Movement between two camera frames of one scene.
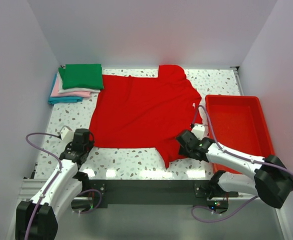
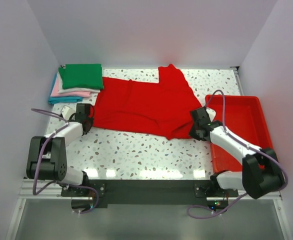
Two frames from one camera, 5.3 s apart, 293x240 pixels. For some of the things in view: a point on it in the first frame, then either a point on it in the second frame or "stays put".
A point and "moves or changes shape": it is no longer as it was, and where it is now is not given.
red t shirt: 145,112 moves or changes shape
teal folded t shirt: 54,100 stays put
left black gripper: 90,145 -> 91,120
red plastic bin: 239,127 stays put
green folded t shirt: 81,76 stays put
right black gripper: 183,151 -> 193,134
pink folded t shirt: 55,92 stays put
